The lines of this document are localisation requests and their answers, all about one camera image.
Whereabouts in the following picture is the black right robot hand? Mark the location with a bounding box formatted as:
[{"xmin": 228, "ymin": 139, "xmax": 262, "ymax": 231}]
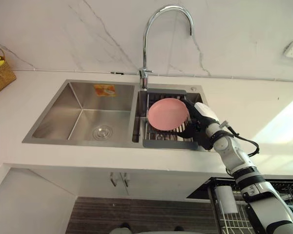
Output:
[{"xmin": 177, "ymin": 98, "xmax": 221, "ymax": 151}]

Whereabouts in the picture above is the pink plastic cup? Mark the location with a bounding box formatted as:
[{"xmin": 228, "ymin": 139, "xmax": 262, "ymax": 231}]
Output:
[{"xmin": 147, "ymin": 98, "xmax": 189, "ymax": 131}]

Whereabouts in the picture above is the black open dishwasher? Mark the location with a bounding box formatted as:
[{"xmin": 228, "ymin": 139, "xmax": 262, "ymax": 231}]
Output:
[{"xmin": 186, "ymin": 177, "xmax": 293, "ymax": 234}]

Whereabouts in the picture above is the white dishwasher cutlery holder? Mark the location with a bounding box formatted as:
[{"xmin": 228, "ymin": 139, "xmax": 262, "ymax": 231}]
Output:
[{"xmin": 214, "ymin": 186, "xmax": 239, "ymax": 215}]

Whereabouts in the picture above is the round sink drain strainer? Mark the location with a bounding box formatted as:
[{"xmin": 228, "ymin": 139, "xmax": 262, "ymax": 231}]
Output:
[{"xmin": 92, "ymin": 124, "xmax": 112, "ymax": 138}]

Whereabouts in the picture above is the stainless steel double sink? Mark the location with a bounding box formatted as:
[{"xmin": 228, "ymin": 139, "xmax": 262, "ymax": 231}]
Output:
[{"xmin": 21, "ymin": 79, "xmax": 217, "ymax": 152}]

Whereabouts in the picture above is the chrome gooseneck faucet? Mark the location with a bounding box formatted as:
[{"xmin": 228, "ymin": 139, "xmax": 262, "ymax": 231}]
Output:
[{"xmin": 139, "ymin": 4, "xmax": 194, "ymax": 90}]

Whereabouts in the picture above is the orange sticker label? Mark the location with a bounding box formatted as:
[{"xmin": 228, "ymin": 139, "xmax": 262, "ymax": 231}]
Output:
[{"xmin": 94, "ymin": 84, "xmax": 116, "ymax": 97}]

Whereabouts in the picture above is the grey wire drain rack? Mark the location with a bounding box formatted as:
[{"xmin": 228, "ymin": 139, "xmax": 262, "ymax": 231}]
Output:
[{"xmin": 140, "ymin": 88, "xmax": 203, "ymax": 150}]

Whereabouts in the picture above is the wire dishwasher rack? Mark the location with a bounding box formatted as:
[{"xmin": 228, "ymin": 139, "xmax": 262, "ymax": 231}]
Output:
[{"xmin": 216, "ymin": 181, "xmax": 293, "ymax": 234}]

